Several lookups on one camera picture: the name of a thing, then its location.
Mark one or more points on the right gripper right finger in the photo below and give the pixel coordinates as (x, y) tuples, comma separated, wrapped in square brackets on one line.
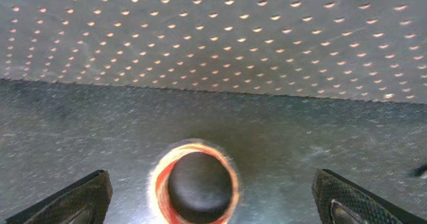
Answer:
[(347, 197)]

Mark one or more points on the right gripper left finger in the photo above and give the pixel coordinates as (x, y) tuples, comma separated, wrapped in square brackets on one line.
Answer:
[(90, 197)]

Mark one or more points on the roll of blue tape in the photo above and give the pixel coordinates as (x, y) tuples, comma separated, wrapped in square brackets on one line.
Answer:
[(160, 190)]

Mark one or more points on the hammer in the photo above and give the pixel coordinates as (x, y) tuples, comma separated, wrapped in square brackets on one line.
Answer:
[(419, 170)]

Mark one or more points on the black pegboard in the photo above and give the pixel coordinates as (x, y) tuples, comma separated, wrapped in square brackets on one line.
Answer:
[(213, 34)]

